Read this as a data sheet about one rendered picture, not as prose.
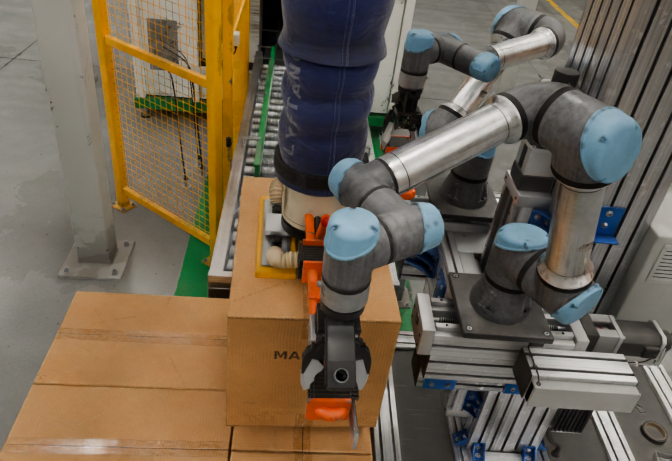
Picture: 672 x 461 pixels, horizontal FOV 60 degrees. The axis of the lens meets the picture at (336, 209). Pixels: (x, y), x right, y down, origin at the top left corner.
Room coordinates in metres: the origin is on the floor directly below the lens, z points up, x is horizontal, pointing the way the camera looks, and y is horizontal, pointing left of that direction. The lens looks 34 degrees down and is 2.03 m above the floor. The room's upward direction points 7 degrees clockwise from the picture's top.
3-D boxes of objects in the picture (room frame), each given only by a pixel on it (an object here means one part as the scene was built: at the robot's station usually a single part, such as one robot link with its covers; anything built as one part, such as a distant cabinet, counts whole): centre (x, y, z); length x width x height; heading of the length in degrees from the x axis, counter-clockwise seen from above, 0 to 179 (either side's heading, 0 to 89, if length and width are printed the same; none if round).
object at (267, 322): (1.25, 0.06, 0.87); 0.60 x 0.40 x 0.40; 8
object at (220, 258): (2.74, 0.53, 0.50); 2.31 x 0.05 x 0.19; 6
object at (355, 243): (0.68, -0.03, 1.50); 0.09 x 0.08 x 0.11; 125
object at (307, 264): (1.01, 0.02, 1.20); 0.10 x 0.08 x 0.06; 98
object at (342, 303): (0.68, -0.03, 1.43); 0.08 x 0.08 x 0.05
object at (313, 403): (0.66, -0.02, 1.20); 0.08 x 0.07 x 0.05; 8
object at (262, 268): (1.24, 0.15, 1.09); 0.34 x 0.10 x 0.05; 8
